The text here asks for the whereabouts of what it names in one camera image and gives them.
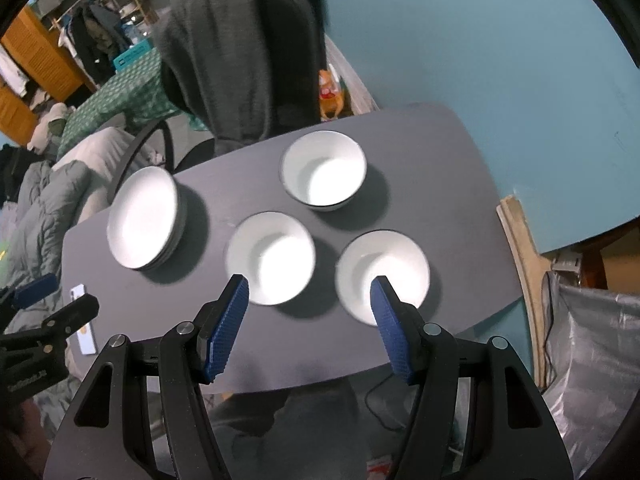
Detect dark grey fleece robe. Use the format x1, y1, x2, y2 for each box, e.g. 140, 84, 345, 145
152, 0, 281, 143

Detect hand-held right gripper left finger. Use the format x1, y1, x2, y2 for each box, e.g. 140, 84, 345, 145
42, 274, 251, 480

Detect blue storage box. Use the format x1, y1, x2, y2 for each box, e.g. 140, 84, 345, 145
112, 42, 151, 70

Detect white hanging shirt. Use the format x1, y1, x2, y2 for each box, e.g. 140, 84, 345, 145
0, 42, 26, 96

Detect light grey bed sheet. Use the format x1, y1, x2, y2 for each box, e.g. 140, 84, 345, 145
52, 127, 136, 226

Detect dark jackets on rack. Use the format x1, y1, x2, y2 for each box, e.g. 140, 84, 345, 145
60, 2, 133, 86

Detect brown cardboard box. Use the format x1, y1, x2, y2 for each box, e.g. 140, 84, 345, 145
550, 230, 640, 291

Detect black clothes pile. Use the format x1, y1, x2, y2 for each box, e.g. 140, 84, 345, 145
0, 145, 31, 196

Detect orange snack bag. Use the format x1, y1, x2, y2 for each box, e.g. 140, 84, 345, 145
319, 67, 348, 121

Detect white bowl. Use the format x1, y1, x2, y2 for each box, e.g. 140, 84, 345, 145
279, 130, 368, 212
225, 211, 317, 307
335, 230, 431, 328

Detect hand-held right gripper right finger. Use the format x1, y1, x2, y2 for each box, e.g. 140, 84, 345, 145
370, 276, 573, 480

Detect beige clothes pile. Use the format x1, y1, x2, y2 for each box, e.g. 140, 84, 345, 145
27, 102, 68, 153

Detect white plate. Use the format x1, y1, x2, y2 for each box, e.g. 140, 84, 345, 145
131, 187, 185, 271
135, 191, 190, 272

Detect orange wooden wardrobe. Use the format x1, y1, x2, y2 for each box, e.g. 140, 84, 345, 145
0, 7, 96, 148

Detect light blue smartphone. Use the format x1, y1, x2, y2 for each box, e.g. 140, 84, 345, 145
70, 284, 98, 356

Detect green checkered tablecloth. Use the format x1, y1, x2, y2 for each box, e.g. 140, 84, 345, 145
57, 47, 193, 161

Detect grey quilted duvet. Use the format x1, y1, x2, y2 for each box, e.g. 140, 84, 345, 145
0, 160, 91, 291

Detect wooden board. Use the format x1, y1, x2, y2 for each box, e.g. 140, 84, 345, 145
496, 195, 551, 386

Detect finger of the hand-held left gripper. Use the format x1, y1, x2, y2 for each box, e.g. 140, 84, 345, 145
0, 294, 100, 358
0, 273, 57, 321

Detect silver foil bag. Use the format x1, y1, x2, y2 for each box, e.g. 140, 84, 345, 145
542, 280, 640, 478

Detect black office chair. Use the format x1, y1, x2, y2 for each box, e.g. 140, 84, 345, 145
117, 0, 326, 186

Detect stack of white plates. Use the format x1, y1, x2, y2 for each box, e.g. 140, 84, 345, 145
107, 166, 180, 269

